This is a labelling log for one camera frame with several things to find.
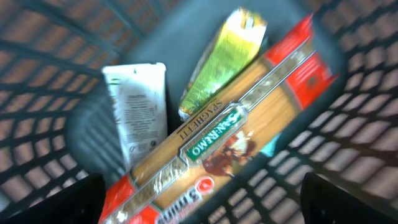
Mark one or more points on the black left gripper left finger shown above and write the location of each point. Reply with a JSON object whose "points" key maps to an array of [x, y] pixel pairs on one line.
{"points": [[80, 203]]}

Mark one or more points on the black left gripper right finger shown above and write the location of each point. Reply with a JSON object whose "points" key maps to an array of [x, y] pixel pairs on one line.
{"points": [[321, 202]]}

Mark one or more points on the teal tissue wipes pack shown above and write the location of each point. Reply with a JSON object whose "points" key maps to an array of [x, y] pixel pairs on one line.
{"points": [[269, 149]]}

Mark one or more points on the red spaghetti packet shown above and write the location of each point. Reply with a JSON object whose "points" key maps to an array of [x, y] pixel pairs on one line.
{"points": [[199, 158]]}

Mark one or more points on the white cosmetic tube gold cap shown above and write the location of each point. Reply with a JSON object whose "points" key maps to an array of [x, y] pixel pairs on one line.
{"points": [[137, 93]]}

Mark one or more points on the green tea packet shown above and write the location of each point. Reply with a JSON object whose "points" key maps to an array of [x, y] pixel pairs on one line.
{"points": [[235, 45]]}

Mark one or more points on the grey plastic shopping basket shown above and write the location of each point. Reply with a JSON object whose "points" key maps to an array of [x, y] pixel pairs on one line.
{"points": [[57, 125]]}

